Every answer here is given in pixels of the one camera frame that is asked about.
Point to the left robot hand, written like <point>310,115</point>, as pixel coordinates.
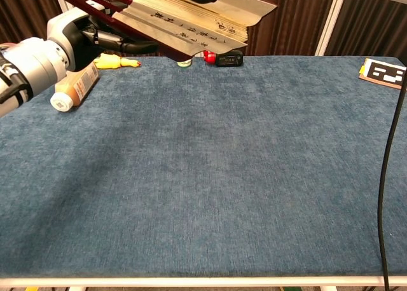
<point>68,24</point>

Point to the red ribbed paper folding fan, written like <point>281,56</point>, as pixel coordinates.
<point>190,27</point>

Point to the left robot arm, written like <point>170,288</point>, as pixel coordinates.
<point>35,65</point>

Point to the brown curtain partition panel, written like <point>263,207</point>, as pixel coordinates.
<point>375,21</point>
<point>295,27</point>
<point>22,14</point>

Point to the yellow rubber chicken toy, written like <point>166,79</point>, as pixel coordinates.
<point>111,63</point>

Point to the brown bottle with white cap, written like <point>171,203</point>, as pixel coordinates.
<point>76,84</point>

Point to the colourful feather shuttlecock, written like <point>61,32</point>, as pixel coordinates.
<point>184,63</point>

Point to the black ink bottle red cap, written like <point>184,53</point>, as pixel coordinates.
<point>229,59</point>

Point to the blue fabric table cover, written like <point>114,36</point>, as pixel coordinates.
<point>190,176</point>

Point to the board with black-white marker tag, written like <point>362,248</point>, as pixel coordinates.
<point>386,73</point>

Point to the white table frame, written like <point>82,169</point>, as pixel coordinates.
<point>190,282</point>

